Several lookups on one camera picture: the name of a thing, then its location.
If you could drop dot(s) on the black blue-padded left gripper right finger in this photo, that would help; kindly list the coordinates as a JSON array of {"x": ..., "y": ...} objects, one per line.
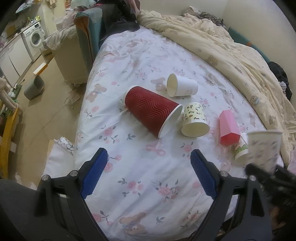
[{"x": 238, "y": 211}]

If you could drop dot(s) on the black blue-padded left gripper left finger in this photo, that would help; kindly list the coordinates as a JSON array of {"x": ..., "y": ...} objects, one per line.
[{"x": 60, "y": 211}]

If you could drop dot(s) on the Hello Kitty paper cup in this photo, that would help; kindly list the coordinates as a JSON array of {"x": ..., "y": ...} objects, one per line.
[{"x": 264, "y": 149}]

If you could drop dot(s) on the green white paper cup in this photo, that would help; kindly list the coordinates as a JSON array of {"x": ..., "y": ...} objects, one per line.
[{"x": 241, "y": 150}]

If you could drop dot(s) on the pink hexagonal plastic cup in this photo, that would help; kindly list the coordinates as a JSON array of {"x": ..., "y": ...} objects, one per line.
[{"x": 229, "y": 131}]

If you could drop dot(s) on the yellow patterned paper cup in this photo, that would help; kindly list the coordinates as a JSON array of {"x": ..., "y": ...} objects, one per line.
[{"x": 195, "y": 123}]

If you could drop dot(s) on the red ribbed paper cup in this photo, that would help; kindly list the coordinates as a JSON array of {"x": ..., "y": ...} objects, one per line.
[{"x": 156, "y": 112}]

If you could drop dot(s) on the plain white paper cup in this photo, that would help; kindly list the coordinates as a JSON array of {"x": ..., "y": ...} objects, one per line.
[{"x": 181, "y": 86}]

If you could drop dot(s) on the white patterned floor cloth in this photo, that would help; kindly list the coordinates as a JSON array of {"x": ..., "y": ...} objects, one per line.
[{"x": 63, "y": 147}]

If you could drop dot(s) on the yellow wooden chair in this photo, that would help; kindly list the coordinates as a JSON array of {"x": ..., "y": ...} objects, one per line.
[{"x": 9, "y": 131}]

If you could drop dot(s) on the grey waste bin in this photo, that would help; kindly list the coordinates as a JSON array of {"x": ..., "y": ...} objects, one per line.
[{"x": 35, "y": 88}]

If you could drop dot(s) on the white floral bed sheet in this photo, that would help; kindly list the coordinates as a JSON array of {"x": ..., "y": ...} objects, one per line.
[{"x": 149, "y": 190}]

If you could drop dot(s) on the cream bear print duvet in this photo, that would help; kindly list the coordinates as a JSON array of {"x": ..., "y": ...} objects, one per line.
[{"x": 243, "y": 66}]

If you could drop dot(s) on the black clothes pile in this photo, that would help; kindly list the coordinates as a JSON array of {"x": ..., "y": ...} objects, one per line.
[{"x": 282, "y": 78}]

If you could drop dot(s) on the beige covered furniture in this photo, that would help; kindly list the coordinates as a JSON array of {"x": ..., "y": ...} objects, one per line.
[{"x": 65, "y": 47}]

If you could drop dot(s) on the white cabinet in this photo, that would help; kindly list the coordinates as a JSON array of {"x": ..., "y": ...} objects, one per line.
[{"x": 15, "y": 60}]

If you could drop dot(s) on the white washing machine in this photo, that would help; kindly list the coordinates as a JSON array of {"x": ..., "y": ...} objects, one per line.
[{"x": 33, "y": 37}]

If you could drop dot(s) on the teal green armchair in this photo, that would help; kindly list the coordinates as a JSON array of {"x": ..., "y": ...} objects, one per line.
[{"x": 88, "y": 26}]

